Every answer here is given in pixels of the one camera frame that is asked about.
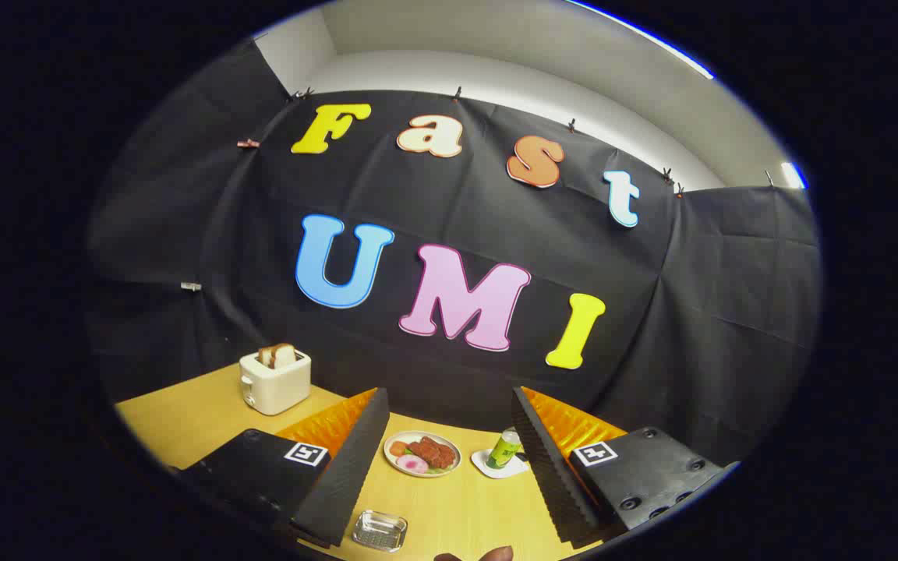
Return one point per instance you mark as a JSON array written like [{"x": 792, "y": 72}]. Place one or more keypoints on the orange carrot slice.
[{"x": 397, "y": 448}]

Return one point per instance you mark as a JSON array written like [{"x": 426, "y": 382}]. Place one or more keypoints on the green label drink bottle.
[{"x": 503, "y": 450}]

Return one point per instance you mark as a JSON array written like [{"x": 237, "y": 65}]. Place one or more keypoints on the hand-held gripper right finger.
[{"x": 546, "y": 467}]

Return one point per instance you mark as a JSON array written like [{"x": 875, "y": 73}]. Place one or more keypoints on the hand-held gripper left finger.
[{"x": 355, "y": 467}]

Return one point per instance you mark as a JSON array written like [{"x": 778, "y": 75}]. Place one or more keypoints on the cream white toaster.
[{"x": 277, "y": 386}]

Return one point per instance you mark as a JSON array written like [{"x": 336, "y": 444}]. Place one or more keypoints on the toasted bread slice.
[
  {"x": 285, "y": 355},
  {"x": 265, "y": 357}
]

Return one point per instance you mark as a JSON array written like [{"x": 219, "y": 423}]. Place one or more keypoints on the white square coaster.
[{"x": 519, "y": 468}]

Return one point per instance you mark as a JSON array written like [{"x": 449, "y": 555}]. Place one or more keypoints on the brown meat pieces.
[{"x": 435, "y": 452}]

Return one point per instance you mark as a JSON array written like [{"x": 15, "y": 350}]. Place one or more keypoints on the pink ham slice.
[{"x": 412, "y": 464}]

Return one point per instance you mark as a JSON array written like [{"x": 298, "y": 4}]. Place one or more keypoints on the white round food plate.
[{"x": 449, "y": 467}]

